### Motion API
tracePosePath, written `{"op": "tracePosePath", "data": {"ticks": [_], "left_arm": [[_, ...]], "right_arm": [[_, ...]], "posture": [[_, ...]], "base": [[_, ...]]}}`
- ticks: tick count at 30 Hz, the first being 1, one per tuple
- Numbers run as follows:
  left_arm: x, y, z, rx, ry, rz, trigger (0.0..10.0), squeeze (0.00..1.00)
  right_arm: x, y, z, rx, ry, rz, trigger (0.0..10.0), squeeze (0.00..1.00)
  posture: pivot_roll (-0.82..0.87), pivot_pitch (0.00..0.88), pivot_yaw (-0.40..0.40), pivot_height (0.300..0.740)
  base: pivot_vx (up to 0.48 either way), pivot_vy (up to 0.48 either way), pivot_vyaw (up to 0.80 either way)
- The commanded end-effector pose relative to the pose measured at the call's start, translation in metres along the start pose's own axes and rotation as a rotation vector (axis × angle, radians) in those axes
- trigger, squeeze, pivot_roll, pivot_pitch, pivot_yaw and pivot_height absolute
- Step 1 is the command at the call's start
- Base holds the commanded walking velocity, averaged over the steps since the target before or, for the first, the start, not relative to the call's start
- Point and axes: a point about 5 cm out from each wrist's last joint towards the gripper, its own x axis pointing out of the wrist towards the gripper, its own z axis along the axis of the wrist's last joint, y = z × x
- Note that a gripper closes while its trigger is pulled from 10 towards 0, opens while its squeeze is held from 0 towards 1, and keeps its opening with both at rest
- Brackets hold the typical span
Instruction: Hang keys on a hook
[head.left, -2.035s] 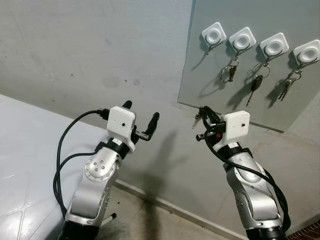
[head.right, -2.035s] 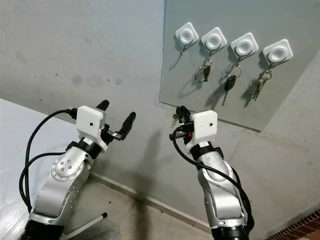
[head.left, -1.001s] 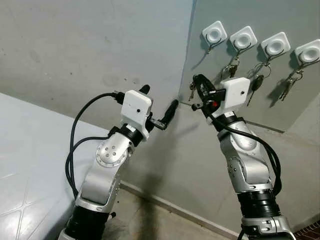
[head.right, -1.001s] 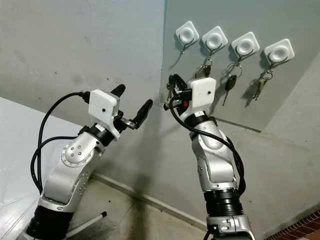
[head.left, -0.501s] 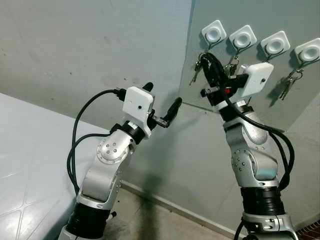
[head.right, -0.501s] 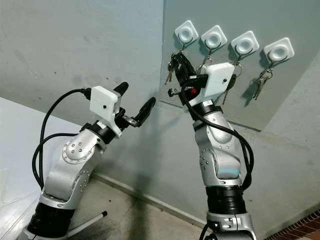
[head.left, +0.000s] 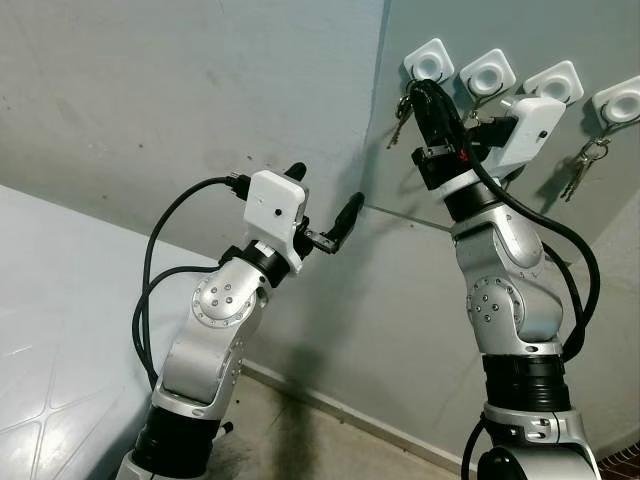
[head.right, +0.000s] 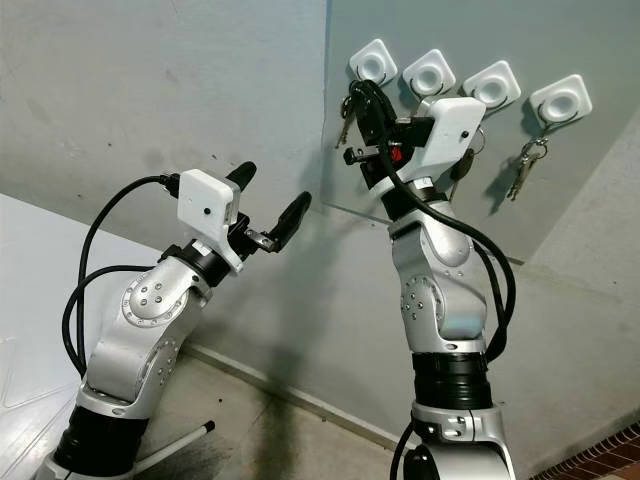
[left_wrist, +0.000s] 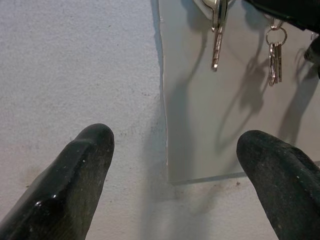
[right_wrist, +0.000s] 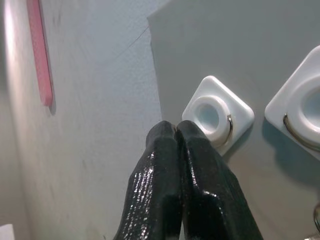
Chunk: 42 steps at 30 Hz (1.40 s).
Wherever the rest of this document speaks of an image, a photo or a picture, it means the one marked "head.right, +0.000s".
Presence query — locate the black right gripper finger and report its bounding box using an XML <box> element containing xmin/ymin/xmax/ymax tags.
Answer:
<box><xmin>368</xmin><ymin>80</ymin><xmax>402</xmax><ymax>147</ymax></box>
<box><xmin>352</xmin><ymin>80</ymin><xmax>383</xmax><ymax>151</ymax></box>

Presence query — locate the small silver key pair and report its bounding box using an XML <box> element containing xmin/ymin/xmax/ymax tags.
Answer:
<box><xmin>335</xmin><ymin>95</ymin><xmax>361</xmax><ymax>149</ymax></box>

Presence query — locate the silver key bunch with carabiner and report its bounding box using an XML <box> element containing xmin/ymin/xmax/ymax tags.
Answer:
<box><xmin>507</xmin><ymin>138</ymin><xmax>551</xmax><ymax>201</ymax></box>

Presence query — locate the white plastic folding table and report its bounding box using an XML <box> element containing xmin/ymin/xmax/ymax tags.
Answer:
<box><xmin>0</xmin><ymin>192</ymin><xmax>176</xmax><ymax>480</ymax></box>

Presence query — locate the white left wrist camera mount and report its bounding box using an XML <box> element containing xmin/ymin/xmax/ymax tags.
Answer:
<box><xmin>177</xmin><ymin>168</ymin><xmax>241</xmax><ymax>276</ymax></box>

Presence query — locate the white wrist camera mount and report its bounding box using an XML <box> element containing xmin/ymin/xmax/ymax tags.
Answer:
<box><xmin>418</xmin><ymin>96</ymin><xmax>489</xmax><ymax>179</ymax></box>
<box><xmin>177</xmin><ymin>168</ymin><xmax>241</xmax><ymax>276</ymax></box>

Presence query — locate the white square wall hook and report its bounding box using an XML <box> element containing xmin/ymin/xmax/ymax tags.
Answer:
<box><xmin>402</xmin><ymin>48</ymin><xmax>457</xmax><ymax>99</ymax></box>
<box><xmin>349</xmin><ymin>38</ymin><xmax>398</xmax><ymax>86</ymax></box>
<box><xmin>529</xmin><ymin>74</ymin><xmax>588</xmax><ymax>127</ymax></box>
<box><xmin>463</xmin><ymin>60</ymin><xmax>522</xmax><ymax>109</ymax></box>

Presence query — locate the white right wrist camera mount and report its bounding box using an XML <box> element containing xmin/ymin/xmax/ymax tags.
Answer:
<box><xmin>418</xmin><ymin>96</ymin><xmax>489</xmax><ymax>179</ymax></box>

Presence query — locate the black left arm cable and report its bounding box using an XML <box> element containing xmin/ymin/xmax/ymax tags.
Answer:
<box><xmin>63</xmin><ymin>175</ymin><xmax>183</xmax><ymax>379</ymax></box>

